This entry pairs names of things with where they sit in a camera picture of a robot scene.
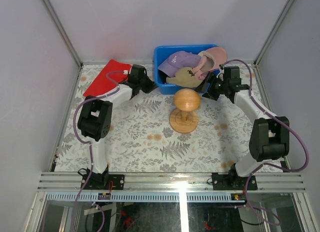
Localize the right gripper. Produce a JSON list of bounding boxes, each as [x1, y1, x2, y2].
[[193, 72, 229, 101]]

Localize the beige baseball cap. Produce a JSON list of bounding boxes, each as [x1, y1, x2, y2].
[[166, 67, 203, 88]]

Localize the pink baseball cap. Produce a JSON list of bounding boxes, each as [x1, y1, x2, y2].
[[193, 47, 228, 80]]

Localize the blue plastic bin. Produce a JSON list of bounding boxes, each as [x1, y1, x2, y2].
[[153, 44, 221, 95]]

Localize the wooden hat stand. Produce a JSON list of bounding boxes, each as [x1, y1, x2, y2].
[[169, 88, 201, 134]]

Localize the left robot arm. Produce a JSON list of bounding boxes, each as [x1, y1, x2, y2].
[[73, 64, 156, 190]]

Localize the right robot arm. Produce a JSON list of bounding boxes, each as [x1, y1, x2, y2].
[[195, 66, 290, 190]]

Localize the black cap in bin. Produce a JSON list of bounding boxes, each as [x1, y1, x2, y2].
[[158, 70, 168, 84]]

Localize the red folded cloth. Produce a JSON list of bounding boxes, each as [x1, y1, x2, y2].
[[83, 59, 132, 97]]

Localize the purple LA baseball cap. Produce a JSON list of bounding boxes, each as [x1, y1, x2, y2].
[[158, 51, 202, 77]]

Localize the floral table mat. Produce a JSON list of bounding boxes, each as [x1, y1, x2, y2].
[[53, 63, 285, 173]]

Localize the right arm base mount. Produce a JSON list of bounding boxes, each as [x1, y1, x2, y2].
[[207, 169, 258, 191]]

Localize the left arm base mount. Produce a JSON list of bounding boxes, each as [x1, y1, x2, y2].
[[77, 168, 125, 191]]

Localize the aluminium front rail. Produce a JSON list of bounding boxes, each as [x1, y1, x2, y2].
[[35, 172, 306, 204]]

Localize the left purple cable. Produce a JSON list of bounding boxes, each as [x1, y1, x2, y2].
[[71, 70, 130, 232]]

